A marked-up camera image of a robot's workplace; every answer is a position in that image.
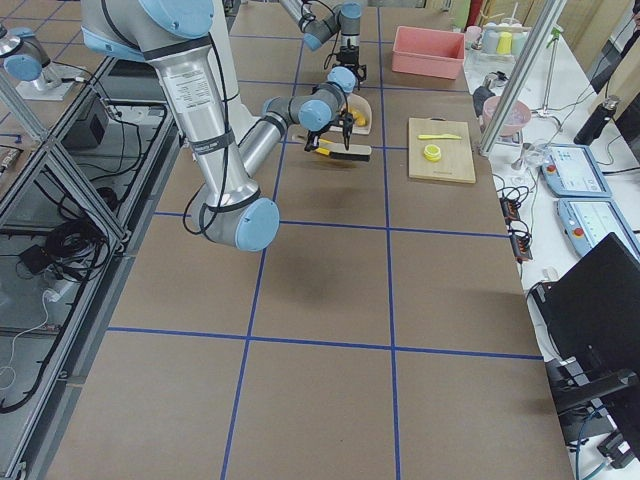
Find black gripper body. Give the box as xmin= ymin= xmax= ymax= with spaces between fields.
xmin=332 ymin=46 xmax=367 ymax=90
xmin=304 ymin=108 xmax=355 ymax=152

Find beige plastic dustpan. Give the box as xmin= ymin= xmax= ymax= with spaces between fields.
xmin=289 ymin=93 xmax=373 ymax=142

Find beige hand brush black bristles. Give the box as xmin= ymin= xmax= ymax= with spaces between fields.
xmin=331 ymin=143 xmax=372 ymax=162

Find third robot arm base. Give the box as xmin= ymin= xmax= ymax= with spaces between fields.
xmin=1 ymin=25 xmax=74 ymax=101

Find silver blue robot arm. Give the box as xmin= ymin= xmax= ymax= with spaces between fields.
xmin=279 ymin=0 xmax=367 ymax=88
xmin=81 ymin=1 xmax=357 ymax=252

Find pink plastic bin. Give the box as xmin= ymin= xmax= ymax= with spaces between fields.
xmin=391 ymin=26 xmax=465 ymax=80

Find yellow plastic toy knife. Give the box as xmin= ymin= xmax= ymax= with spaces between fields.
xmin=417 ymin=133 xmax=462 ymax=141

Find yellow toy lemon slice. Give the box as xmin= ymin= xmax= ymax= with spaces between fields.
xmin=423 ymin=144 xmax=442 ymax=162

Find bamboo cutting board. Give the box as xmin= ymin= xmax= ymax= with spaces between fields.
xmin=408 ymin=118 xmax=476 ymax=184

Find stacked coloured cups and bowls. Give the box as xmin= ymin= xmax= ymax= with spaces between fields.
xmin=464 ymin=18 xmax=531 ymax=57

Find pink bowl with clear pieces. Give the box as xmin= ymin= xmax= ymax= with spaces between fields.
xmin=482 ymin=95 xmax=532 ymax=136

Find upper teach pendant tablet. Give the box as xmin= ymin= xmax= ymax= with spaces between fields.
xmin=540 ymin=144 xmax=612 ymax=198

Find teach pendant tablet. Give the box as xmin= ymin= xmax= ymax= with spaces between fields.
xmin=556 ymin=198 xmax=639 ymax=258
xmin=540 ymin=144 xmax=612 ymax=198

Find black water bottle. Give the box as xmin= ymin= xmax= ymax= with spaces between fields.
xmin=573 ymin=95 xmax=620 ymax=146

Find lower teach pendant tablet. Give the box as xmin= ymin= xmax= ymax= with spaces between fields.
xmin=556 ymin=198 xmax=639 ymax=258

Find black monitor on stand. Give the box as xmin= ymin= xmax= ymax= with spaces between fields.
xmin=532 ymin=233 xmax=639 ymax=452

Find aluminium frame post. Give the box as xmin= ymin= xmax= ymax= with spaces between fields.
xmin=478 ymin=0 xmax=567 ymax=157

